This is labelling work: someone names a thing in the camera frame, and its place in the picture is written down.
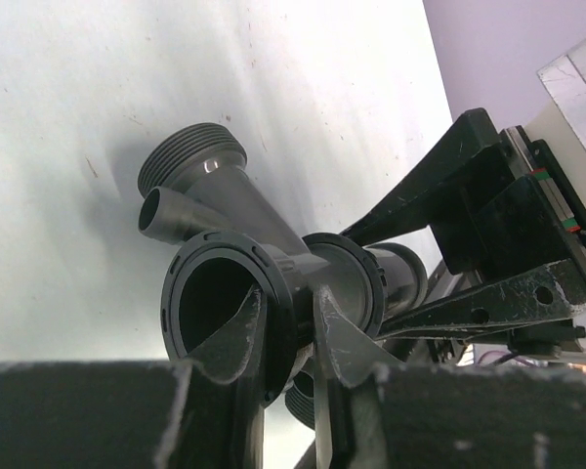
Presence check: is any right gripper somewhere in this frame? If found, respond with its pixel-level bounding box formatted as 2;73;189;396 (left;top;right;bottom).
342;108;586;362

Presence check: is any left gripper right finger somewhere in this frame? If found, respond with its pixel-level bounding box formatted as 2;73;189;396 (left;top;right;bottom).
314;286;586;468

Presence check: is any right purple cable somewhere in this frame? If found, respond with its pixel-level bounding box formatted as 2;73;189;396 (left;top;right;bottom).
478;331;586;380

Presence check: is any large grey pipe adapter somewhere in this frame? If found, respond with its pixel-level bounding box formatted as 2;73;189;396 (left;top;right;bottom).
161;231;428;402

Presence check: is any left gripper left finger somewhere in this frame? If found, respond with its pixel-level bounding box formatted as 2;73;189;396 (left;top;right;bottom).
0;288;268;468

